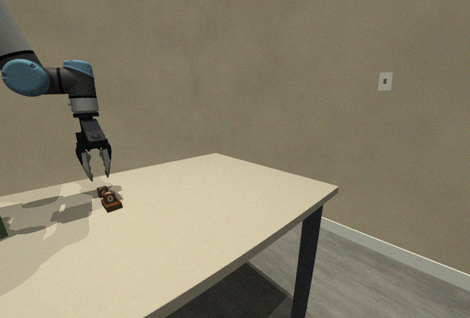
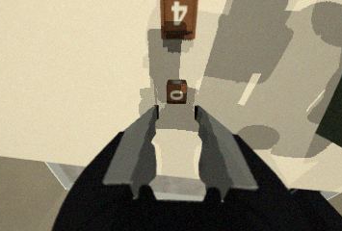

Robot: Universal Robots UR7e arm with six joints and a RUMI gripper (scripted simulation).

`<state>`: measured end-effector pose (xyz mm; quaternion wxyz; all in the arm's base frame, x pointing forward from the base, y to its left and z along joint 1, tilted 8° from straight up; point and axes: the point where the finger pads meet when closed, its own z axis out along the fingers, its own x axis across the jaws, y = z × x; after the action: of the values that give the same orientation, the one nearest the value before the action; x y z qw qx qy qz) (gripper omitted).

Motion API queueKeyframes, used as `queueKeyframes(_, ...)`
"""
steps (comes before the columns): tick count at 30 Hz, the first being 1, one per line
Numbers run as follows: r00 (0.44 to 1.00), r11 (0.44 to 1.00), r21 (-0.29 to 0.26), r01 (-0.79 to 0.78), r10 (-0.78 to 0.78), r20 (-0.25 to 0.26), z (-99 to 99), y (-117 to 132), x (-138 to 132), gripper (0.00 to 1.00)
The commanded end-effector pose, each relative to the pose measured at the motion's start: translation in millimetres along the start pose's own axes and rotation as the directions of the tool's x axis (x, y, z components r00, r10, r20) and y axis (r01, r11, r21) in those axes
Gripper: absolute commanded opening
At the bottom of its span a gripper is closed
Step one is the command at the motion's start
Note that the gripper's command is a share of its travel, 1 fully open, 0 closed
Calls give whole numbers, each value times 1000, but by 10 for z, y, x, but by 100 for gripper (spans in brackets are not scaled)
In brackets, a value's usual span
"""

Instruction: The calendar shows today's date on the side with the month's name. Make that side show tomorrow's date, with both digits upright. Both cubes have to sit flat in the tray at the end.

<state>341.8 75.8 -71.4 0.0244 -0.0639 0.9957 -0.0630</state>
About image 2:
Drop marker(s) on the brown number cube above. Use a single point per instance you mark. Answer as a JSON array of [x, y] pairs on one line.
[[179, 16], [176, 91]]

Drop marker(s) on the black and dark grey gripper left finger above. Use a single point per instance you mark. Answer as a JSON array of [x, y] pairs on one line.
[[114, 175]]

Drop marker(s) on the brown wooden tray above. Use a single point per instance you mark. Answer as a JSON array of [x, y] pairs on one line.
[[164, 35]]

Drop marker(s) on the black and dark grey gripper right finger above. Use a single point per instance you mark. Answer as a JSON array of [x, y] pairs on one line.
[[243, 178]]

